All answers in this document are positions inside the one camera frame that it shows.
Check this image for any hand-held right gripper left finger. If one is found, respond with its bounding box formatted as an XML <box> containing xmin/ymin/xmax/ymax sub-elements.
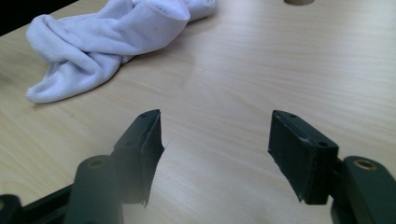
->
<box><xmin>110</xmin><ymin>108</ymin><xmax>165</xmax><ymax>208</ymax></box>

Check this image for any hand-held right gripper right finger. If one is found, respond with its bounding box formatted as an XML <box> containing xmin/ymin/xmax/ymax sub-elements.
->
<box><xmin>267</xmin><ymin>109</ymin><xmax>340</xmax><ymax>205</ymax></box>

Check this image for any white printed cloth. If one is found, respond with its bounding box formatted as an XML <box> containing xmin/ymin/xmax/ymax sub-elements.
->
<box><xmin>25</xmin><ymin>0</ymin><xmax>218</xmax><ymax>105</ymax></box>

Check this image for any round table cable hole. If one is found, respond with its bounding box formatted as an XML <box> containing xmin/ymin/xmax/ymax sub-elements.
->
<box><xmin>283</xmin><ymin>0</ymin><xmax>316</xmax><ymax>7</ymax></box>

